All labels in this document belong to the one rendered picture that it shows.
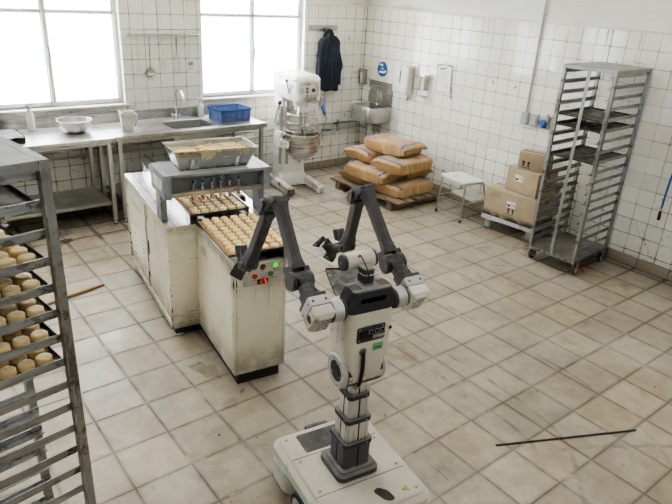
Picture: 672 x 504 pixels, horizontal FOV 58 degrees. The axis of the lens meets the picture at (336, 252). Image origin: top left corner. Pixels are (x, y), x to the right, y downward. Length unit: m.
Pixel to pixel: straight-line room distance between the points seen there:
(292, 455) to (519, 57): 5.05
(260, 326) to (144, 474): 1.04
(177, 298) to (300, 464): 1.71
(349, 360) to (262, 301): 1.23
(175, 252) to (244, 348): 0.82
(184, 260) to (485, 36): 4.42
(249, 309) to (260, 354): 0.34
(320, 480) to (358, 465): 0.19
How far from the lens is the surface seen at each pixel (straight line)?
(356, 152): 7.40
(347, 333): 2.45
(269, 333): 3.78
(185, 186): 4.06
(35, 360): 2.24
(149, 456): 3.49
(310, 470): 2.97
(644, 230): 6.36
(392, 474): 2.99
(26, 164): 1.88
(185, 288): 4.23
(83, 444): 2.36
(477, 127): 7.28
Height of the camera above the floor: 2.30
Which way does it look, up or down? 24 degrees down
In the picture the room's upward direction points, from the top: 3 degrees clockwise
